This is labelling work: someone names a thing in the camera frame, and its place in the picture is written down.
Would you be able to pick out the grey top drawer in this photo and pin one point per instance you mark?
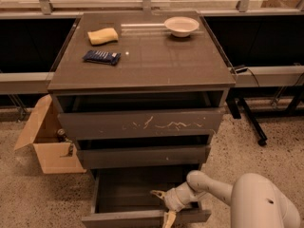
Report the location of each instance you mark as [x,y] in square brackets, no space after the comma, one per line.
[139,115]

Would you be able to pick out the black power adapter with cable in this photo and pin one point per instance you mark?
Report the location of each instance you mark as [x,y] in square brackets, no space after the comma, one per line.
[244,68]

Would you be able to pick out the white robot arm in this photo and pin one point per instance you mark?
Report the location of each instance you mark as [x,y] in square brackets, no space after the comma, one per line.
[254,201]

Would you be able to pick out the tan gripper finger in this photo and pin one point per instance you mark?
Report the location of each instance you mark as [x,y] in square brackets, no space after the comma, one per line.
[158,193]
[169,219]

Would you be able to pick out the black wheeled stand leg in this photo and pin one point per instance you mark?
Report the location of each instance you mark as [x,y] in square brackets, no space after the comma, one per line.
[233,106]

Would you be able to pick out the blue snack packet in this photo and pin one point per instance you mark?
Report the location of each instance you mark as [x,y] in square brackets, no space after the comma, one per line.
[102,57]

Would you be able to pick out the grey three-drawer cabinet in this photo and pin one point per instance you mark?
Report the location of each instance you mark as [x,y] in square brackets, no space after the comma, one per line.
[152,60]

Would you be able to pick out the grey drawer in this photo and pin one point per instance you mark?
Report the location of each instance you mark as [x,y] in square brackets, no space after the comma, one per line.
[154,151]
[122,197]
[139,115]

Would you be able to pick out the can inside cardboard box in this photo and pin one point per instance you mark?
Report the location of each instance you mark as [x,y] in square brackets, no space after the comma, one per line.
[61,135]

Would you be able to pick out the metal window railing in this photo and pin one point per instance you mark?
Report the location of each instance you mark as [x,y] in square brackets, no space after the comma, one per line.
[152,3]

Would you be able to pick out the open cardboard box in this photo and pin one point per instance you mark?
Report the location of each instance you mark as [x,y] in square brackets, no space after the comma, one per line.
[40,132]

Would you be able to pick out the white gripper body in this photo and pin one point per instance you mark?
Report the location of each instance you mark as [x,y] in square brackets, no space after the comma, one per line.
[172,199]

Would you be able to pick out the grey bottom drawer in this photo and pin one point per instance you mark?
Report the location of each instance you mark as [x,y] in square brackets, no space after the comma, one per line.
[122,197]

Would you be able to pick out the yellow sponge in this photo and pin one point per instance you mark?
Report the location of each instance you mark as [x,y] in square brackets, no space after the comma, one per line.
[102,36]

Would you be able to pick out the grey middle drawer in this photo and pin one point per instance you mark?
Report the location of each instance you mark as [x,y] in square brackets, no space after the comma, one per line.
[154,151]

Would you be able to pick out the white bowl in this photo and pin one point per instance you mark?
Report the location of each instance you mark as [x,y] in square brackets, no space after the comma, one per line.
[181,26]

